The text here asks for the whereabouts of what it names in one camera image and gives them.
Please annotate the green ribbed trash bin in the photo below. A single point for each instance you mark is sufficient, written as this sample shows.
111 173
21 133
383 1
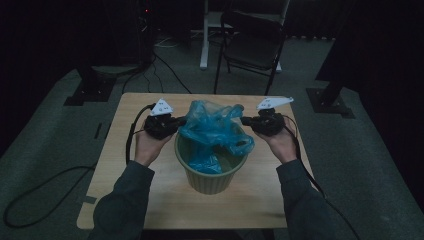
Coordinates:
213 181

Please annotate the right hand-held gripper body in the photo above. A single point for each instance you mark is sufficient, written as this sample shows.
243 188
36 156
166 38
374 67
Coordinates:
268 123

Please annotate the blue plastic bag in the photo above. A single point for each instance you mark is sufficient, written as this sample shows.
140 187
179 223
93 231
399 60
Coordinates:
213 128

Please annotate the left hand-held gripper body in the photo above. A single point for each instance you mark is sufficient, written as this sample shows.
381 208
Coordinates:
160 125

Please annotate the person's left hand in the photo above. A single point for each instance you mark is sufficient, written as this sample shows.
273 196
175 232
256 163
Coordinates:
148 148

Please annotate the person's right hand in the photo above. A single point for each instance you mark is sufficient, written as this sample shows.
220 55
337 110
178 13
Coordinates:
283 145

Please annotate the black tape strip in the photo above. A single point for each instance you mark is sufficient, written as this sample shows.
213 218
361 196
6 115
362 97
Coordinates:
98 130

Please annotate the black folding chair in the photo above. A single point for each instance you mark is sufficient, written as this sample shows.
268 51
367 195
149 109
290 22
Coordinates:
253 50

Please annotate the black stand with square base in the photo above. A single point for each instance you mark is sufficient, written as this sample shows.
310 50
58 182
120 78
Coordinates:
330 100
91 90

